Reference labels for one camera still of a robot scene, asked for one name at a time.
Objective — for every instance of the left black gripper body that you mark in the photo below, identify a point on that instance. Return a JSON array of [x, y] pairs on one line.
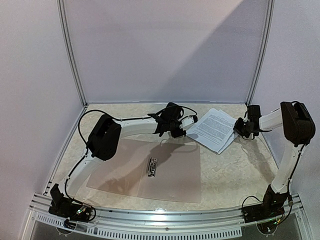
[[175, 134]]

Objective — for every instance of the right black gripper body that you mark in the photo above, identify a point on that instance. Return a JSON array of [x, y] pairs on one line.
[[240, 127]]

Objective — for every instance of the translucent brown folder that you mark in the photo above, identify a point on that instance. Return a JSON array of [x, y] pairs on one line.
[[178, 174]]

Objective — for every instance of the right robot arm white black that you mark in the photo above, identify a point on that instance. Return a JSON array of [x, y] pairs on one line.
[[298, 129]]

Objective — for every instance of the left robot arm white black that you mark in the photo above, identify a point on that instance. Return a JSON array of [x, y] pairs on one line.
[[102, 143]]

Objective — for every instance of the metal folder clip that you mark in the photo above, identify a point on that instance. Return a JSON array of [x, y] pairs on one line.
[[152, 167]]

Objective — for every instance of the stack of printed papers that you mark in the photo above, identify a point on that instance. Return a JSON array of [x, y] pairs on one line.
[[225, 142]]

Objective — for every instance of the perforated metal strip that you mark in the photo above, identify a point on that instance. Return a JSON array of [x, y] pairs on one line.
[[52, 228]]

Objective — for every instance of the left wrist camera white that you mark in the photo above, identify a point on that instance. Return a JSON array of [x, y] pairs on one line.
[[187, 121]]

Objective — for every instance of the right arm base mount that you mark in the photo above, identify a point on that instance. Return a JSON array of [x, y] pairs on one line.
[[257, 212]]

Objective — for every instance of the aluminium front rail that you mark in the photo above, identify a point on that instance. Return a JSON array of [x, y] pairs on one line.
[[118, 218]]

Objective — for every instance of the right aluminium frame post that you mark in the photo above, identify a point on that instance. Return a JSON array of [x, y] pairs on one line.
[[262, 51]]

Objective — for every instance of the aluminium frame post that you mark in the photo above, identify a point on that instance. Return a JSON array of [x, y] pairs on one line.
[[262, 51], [61, 5]]

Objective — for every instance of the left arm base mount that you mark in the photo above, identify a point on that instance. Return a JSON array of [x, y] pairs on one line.
[[66, 207]]

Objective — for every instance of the left aluminium frame post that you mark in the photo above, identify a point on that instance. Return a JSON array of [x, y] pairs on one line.
[[61, 5]]

